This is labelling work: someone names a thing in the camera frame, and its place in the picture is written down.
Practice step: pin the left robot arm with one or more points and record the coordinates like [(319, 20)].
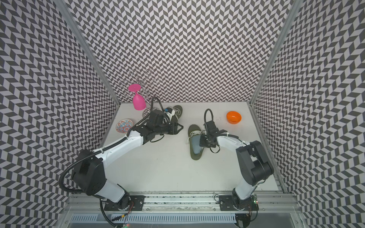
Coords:
[(88, 174)]

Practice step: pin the pink plastic wine glass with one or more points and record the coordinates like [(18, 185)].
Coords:
[(138, 100)]

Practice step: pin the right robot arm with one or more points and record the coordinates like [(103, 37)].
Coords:
[(254, 163)]

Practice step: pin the patterned small plate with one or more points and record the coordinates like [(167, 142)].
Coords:
[(124, 125)]

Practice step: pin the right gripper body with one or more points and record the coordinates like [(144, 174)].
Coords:
[(205, 142)]

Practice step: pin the olive green shoe with laces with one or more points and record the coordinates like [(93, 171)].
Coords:
[(178, 113)]

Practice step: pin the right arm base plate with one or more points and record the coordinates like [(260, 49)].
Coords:
[(230, 203)]

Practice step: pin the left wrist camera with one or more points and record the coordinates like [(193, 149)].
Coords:
[(170, 112)]

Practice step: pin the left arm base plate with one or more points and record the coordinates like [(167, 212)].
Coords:
[(137, 203)]

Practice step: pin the wire glass rack stand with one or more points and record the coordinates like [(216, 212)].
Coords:
[(146, 80)]

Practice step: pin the aluminium mounting rail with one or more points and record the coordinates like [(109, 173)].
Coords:
[(189, 202)]

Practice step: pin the orange bowl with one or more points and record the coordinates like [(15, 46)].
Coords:
[(233, 117)]

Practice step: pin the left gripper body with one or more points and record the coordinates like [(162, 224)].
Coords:
[(166, 128)]

